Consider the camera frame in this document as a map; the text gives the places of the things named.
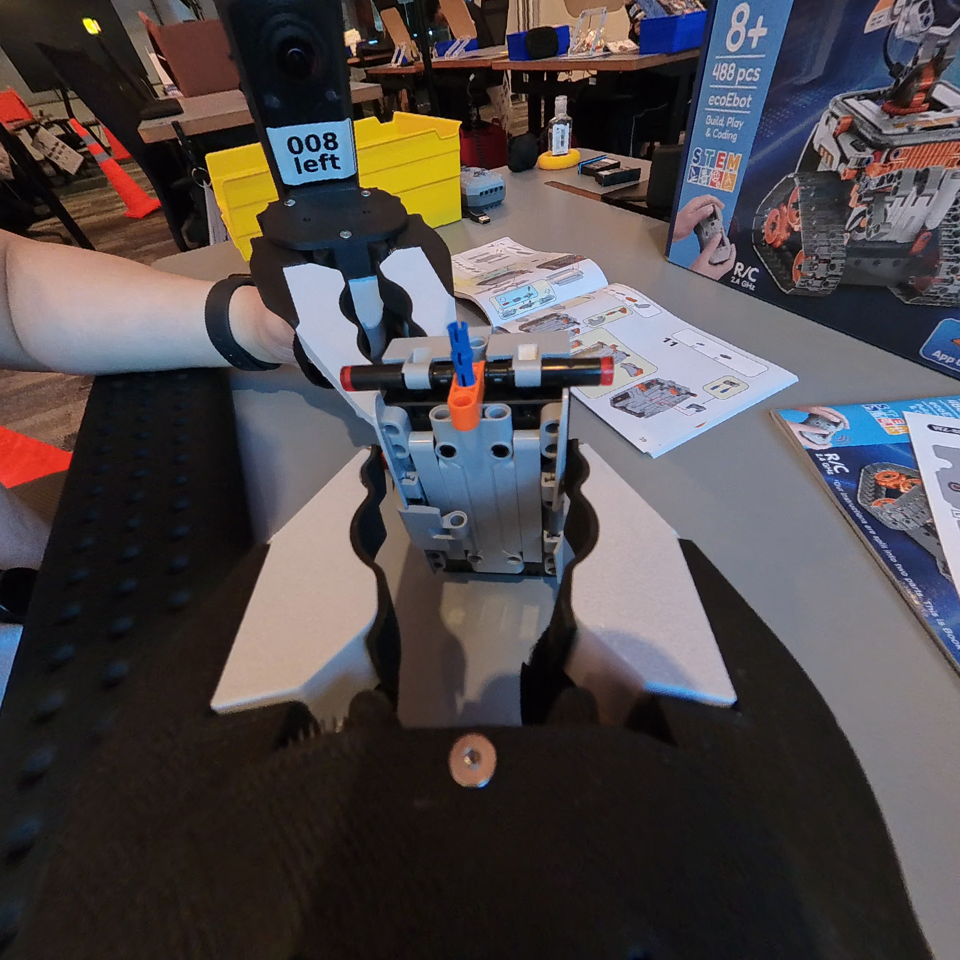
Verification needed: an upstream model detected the grey brick robot assembly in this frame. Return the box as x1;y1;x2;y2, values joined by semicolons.
339;321;616;577

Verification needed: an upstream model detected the blue manual booklet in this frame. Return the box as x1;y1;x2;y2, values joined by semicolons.
771;396;960;672

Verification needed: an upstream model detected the black office chair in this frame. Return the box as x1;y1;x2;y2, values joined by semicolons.
646;144;685;220

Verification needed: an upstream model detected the black wristband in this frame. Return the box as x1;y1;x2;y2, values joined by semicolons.
204;273;282;372

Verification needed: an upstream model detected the grey battery box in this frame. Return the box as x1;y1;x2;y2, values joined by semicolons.
459;166;507;211

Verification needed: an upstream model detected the blue robot kit box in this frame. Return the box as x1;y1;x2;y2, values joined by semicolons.
666;0;960;376

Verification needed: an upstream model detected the black perforated plastic panel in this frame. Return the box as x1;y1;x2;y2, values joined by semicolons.
0;371;273;886

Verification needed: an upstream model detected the brown cardboard box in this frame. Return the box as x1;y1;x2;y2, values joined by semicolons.
138;18;241;99

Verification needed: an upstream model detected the wooden background table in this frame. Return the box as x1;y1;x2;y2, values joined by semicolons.
360;45;702;151

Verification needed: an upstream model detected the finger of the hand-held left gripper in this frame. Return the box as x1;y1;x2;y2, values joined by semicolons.
378;246;459;339
283;262;389;421

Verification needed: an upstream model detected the blue plastic bin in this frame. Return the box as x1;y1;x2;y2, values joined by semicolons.
506;26;571;61
639;9;708;55

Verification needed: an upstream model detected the clear acrylic stand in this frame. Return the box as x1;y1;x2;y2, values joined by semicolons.
570;7;609;57

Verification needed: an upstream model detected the red bag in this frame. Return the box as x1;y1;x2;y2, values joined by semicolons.
459;120;511;170

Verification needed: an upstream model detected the sticker sheet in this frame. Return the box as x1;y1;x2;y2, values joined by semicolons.
903;408;960;541

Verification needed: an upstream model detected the person's left forearm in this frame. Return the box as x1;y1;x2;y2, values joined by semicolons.
0;228;297;372

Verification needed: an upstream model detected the grey desk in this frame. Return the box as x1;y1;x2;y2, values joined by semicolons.
150;150;960;960

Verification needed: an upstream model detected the open instruction booklet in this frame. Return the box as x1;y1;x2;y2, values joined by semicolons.
450;236;800;459

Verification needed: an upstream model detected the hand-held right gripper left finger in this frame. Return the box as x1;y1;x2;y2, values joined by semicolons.
210;444;401;735

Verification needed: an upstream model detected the orange traffic cone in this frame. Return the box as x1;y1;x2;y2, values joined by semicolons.
67;116;162;220

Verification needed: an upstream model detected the yellow plastic bin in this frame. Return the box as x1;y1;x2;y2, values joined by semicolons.
204;111;462;260

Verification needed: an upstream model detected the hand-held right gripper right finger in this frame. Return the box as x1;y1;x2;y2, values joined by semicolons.
521;441;738;725

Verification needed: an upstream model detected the grey background table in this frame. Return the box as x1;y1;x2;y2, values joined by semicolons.
138;81;384;144

